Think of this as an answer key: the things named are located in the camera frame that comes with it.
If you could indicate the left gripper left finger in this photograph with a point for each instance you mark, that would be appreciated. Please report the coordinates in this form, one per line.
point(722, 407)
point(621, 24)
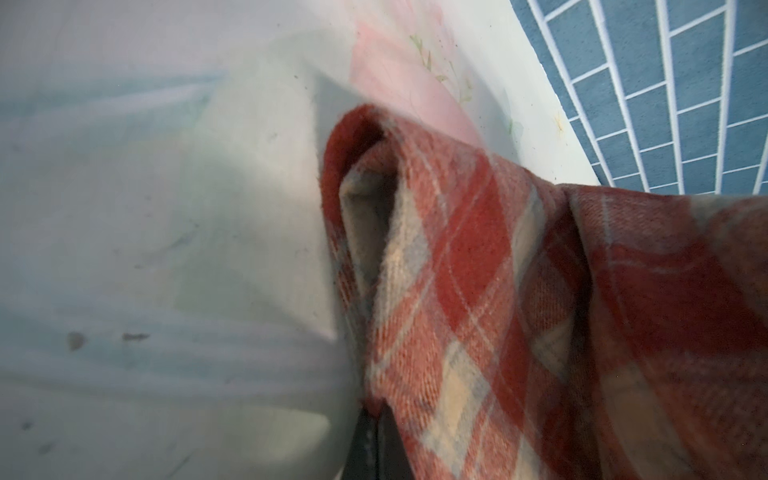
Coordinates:
point(362, 458)

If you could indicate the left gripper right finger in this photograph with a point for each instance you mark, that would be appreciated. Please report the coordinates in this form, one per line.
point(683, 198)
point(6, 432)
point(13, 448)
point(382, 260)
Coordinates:
point(392, 459)

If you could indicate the red plaid skirt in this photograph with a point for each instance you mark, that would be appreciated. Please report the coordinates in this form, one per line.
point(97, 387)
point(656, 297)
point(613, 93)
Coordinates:
point(520, 329)

